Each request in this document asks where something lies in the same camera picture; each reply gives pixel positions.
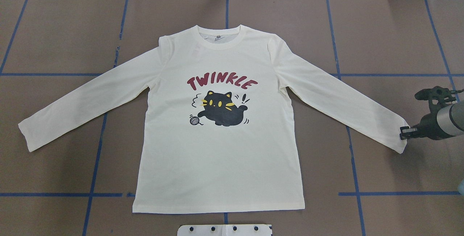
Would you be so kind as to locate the cream long sleeve cat shirt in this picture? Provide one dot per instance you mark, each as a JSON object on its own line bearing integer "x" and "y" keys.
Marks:
{"x": 219, "y": 132}

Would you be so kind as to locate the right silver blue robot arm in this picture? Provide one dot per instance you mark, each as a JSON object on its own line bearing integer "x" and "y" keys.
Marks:
{"x": 446, "y": 122}

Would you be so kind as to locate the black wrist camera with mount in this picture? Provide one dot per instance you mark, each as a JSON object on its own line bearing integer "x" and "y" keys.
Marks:
{"x": 438, "y": 97}

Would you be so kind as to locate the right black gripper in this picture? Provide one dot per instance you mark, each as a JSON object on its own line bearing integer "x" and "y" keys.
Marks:
{"x": 429, "y": 125}

